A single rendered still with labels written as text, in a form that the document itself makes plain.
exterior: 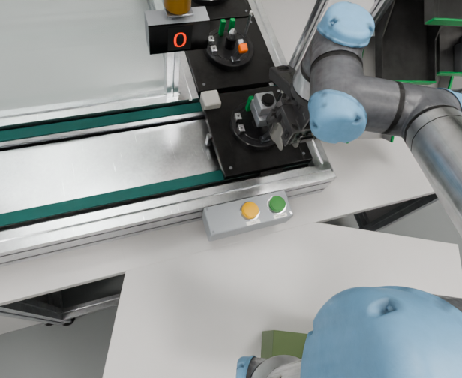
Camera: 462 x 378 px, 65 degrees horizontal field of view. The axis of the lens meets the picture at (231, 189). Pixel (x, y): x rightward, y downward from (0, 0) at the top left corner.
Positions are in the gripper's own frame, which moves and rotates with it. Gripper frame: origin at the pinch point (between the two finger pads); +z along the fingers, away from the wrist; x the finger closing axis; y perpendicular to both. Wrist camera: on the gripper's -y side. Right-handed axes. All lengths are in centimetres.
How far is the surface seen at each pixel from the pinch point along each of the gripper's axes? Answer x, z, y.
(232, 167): -9.7, 9.4, 1.6
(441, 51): 38.2, -14.7, -5.9
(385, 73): 22.7, -13.4, -3.2
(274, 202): -2.3, 9.4, 12.6
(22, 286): -62, 21, 15
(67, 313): -68, 89, 15
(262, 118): -1.5, 1.0, -5.8
